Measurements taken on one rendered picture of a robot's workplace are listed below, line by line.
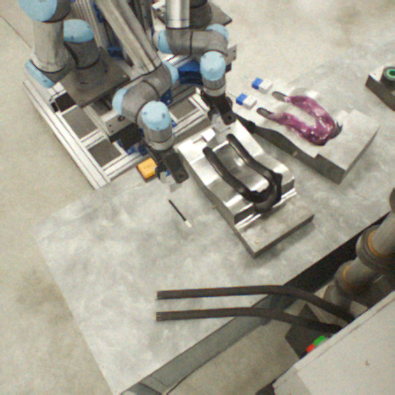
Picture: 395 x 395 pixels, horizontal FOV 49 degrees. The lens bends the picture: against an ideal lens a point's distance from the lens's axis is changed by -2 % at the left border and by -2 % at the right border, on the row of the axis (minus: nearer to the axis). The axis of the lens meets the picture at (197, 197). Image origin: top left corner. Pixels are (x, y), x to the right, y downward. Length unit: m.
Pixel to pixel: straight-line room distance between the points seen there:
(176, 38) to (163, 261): 0.75
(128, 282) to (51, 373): 0.99
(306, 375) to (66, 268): 1.05
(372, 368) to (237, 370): 1.49
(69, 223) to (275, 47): 2.14
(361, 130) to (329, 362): 1.11
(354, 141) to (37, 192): 1.88
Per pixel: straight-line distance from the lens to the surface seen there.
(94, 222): 1.68
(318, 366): 0.82
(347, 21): 3.62
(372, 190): 1.76
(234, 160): 1.64
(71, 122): 2.76
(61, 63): 1.54
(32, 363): 2.48
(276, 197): 1.58
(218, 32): 1.46
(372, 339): 0.85
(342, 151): 1.69
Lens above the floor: 2.26
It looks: 62 degrees down
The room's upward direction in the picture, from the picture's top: 7 degrees counter-clockwise
